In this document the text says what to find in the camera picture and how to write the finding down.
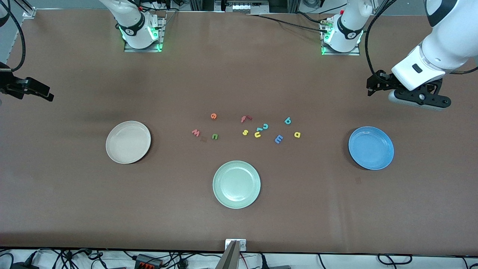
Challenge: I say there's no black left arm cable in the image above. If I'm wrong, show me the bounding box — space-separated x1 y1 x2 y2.
365 0 398 75

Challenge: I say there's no metal post mounting bracket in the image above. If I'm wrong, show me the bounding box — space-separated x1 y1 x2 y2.
225 239 247 251

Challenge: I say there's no black table cable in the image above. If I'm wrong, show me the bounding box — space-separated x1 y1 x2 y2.
248 14 329 33
295 11 326 24

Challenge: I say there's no aluminium frame post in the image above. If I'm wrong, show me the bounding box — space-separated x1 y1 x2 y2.
190 0 216 12

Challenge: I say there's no blue plate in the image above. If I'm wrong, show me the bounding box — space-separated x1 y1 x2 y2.
348 126 395 171

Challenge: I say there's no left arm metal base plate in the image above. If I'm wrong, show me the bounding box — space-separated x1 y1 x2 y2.
321 26 361 56

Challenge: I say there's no black orange power strip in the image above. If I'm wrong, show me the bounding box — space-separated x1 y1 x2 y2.
134 254 163 268

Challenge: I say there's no pale green plate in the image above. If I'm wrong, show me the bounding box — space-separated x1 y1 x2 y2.
212 161 261 209

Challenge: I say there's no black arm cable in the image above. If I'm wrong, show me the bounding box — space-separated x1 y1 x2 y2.
365 0 398 75
0 0 26 72

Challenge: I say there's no aluminium camera post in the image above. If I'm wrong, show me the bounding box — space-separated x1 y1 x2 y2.
215 240 241 269

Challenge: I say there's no beige brown plate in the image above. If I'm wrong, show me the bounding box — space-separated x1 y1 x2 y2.
106 121 152 164

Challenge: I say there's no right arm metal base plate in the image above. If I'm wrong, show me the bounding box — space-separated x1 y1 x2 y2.
124 17 165 53

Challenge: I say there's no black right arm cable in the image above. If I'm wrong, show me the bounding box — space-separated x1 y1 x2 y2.
0 0 26 72

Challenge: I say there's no grey terminal block device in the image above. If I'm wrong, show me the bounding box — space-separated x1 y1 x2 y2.
224 0 270 15

